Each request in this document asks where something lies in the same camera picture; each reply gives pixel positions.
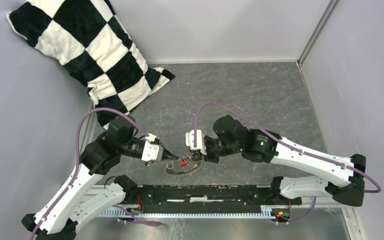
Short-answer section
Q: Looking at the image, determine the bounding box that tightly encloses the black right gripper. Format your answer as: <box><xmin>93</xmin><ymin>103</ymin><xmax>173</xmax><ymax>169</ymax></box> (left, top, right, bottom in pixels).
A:
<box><xmin>192</xmin><ymin>135</ymin><xmax>243</xmax><ymax>163</ymax></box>

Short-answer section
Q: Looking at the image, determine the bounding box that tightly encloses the large ring of keyrings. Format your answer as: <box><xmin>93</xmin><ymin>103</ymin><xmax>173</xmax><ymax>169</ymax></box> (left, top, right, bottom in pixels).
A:
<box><xmin>163</xmin><ymin>155</ymin><xmax>206</xmax><ymax>179</ymax></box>

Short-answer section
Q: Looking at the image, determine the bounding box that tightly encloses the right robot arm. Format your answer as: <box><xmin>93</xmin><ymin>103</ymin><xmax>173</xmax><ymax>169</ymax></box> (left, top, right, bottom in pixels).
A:
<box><xmin>185</xmin><ymin>115</ymin><xmax>366</xmax><ymax>207</ymax></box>

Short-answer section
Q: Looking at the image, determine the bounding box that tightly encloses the red plastic tag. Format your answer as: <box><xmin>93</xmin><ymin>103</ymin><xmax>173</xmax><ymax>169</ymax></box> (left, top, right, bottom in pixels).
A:
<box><xmin>180</xmin><ymin>158</ymin><xmax>189</xmax><ymax>168</ymax></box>

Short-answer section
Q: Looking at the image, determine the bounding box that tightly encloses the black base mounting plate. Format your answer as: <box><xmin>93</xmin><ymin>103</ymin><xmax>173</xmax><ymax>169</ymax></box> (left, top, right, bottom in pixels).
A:
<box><xmin>117</xmin><ymin>185</ymin><xmax>302</xmax><ymax>214</ymax></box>

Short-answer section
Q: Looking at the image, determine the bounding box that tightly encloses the black white checkered pillow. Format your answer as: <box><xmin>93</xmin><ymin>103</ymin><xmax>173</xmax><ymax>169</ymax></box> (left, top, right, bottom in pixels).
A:
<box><xmin>7</xmin><ymin>0</ymin><xmax>175</xmax><ymax>129</ymax></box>

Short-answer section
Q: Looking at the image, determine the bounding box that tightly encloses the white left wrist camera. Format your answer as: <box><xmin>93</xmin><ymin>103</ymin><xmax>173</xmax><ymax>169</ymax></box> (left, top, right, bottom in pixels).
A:
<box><xmin>141</xmin><ymin>133</ymin><xmax>164</xmax><ymax>163</ymax></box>

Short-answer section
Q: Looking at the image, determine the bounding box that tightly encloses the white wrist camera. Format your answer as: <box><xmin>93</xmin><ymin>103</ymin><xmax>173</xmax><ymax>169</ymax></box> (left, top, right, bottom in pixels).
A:
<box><xmin>185</xmin><ymin>129</ymin><xmax>207</xmax><ymax>156</ymax></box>
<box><xmin>141</xmin><ymin>133</ymin><xmax>164</xmax><ymax>163</ymax></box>

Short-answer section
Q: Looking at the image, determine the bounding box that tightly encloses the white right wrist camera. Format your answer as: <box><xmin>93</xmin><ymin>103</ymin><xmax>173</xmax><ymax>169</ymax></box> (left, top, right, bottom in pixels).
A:
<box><xmin>185</xmin><ymin>129</ymin><xmax>207</xmax><ymax>156</ymax></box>

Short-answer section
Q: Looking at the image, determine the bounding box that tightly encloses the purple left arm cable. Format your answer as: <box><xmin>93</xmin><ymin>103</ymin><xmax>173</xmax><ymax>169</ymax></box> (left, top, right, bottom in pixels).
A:
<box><xmin>29</xmin><ymin>107</ymin><xmax>163</xmax><ymax>240</ymax></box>

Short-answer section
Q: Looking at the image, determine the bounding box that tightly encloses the aluminium rail frame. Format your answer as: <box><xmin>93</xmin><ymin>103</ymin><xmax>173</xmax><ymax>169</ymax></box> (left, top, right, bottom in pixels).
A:
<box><xmin>55</xmin><ymin>184</ymin><xmax>356</xmax><ymax>209</ymax></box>

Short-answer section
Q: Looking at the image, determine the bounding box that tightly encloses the white toothed cable duct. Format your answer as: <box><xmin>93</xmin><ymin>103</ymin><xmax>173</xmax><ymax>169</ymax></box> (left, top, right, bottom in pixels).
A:
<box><xmin>98</xmin><ymin>207</ymin><xmax>275</xmax><ymax>220</ymax></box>

